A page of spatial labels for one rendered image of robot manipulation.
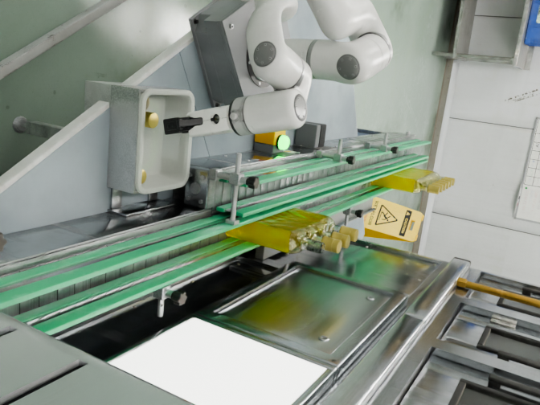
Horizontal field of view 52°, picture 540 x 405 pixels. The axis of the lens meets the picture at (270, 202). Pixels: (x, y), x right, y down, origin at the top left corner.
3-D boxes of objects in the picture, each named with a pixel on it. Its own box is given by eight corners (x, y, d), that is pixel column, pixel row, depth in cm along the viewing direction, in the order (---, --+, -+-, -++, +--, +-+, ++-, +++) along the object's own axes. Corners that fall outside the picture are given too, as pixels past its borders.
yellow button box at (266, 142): (251, 149, 171) (272, 153, 168) (254, 125, 170) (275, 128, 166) (263, 148, 177) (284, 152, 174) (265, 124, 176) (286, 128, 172)
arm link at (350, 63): (303, 44, 130) (366, 47, 121) (329, 32, 139) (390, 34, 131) (305, 85, 134) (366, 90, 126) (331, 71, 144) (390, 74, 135)
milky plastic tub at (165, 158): (107, 188, 121) (137, 196, 117) (112, 83, 116) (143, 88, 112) (160, 178, 136) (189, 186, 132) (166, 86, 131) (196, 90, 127)
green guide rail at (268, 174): (218, 181, 135) (246, 187, 131) (218, 177, 134) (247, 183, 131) (415, 141, 284) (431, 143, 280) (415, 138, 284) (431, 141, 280)
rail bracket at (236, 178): (204, 218, 133) (248, 230, 127) (210, 148, 129) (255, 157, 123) (211, 215, 135) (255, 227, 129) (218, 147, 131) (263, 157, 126)
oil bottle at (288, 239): (224, 235, 143) (297, 256, 133) (227, 214, 142) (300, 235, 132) (236, 231, 148) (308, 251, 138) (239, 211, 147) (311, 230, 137)
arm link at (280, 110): (296, 42, 101) (318, 63, 109) (247, 52, 107) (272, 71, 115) (291, 120, 99) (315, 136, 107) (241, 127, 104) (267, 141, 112)
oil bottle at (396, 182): (370, 184, 237) (436, 198, 224) (372, 171, 236) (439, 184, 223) (374, 182, 242) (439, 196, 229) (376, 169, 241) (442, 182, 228)
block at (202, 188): (182, 204, 135) (204, 210, 132) (184, 165, 133) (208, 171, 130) (190, 202, 138) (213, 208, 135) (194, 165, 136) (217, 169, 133)
